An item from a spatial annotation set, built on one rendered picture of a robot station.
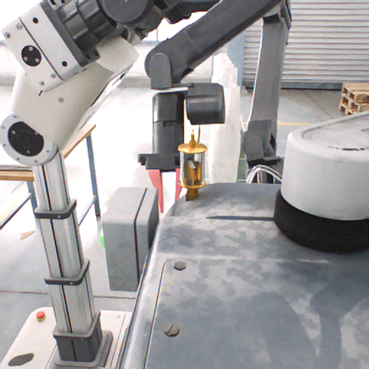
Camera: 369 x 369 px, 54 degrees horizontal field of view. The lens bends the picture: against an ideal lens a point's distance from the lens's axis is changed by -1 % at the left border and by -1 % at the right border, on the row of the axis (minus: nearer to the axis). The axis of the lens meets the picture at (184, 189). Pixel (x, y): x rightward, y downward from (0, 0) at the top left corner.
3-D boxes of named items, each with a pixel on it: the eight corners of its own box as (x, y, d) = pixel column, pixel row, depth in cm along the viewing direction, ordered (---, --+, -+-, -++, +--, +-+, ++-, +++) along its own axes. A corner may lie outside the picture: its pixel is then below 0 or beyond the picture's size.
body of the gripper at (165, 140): (198, 163, 61) (197, 119, 61) (136, 164, 61) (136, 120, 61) (197, 168, 67) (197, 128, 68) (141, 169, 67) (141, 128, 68)
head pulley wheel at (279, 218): (267, 199, 37) (269, 176, 36) (357, 202, 36) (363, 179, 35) (282, 252, 29) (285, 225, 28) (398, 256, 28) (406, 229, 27)
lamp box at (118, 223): (125, 250, 45) (118, 185, 41) (161, 252, 45) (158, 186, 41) (109, 292, 39) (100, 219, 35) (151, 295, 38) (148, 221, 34)
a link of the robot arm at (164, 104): (157, 97, 68) (148, 88, 63) (194, 95, 67) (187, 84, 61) (157, 134, 68) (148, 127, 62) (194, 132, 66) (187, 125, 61)
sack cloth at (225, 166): (209, 170, 283) (212, 73, 250) (237, 171, 281) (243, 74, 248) (206, 199, 241) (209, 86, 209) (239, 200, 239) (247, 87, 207)
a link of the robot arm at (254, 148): (256, 156, 85) (245, 138, 78) (308, 147, 80) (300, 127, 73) (258, 204, 80) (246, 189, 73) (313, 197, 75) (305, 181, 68)
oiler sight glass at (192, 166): (181, 176, 39) (181, 144, 37) (205, 176, 39) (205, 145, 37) (179, 186, 37) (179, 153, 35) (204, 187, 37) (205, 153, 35)
